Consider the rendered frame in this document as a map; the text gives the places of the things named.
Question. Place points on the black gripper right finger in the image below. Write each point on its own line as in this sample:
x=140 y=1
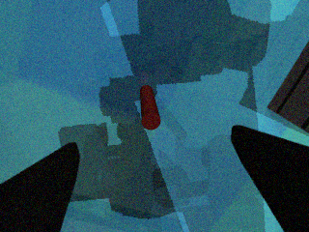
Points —
x=279 y=169

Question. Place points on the dark red peg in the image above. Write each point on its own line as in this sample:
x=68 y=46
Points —
x=149 y=112

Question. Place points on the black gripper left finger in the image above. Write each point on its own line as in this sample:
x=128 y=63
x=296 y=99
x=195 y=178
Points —
x=36 y=199

